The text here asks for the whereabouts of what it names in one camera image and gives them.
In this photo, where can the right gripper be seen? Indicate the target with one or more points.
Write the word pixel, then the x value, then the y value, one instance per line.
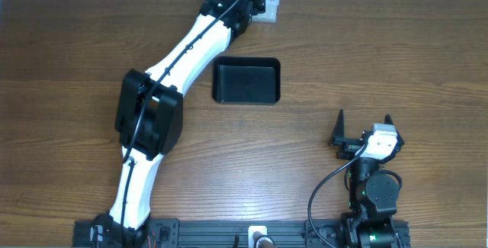
pixel 347 149

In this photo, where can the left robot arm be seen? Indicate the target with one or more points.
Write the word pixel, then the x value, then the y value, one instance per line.
pixel 206 46

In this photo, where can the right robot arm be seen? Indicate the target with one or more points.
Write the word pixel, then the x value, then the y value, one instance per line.
pixel 375 194

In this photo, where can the black tray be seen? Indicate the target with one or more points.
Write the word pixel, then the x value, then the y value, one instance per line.
pixel 246 82

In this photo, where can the white test tube rack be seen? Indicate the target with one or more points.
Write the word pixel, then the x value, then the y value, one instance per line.
pixel 271 4

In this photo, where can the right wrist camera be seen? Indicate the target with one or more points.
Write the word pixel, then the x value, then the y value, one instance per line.
pixel 380 141

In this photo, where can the mounting rail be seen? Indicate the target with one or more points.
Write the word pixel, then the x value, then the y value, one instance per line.
pixel 213 234

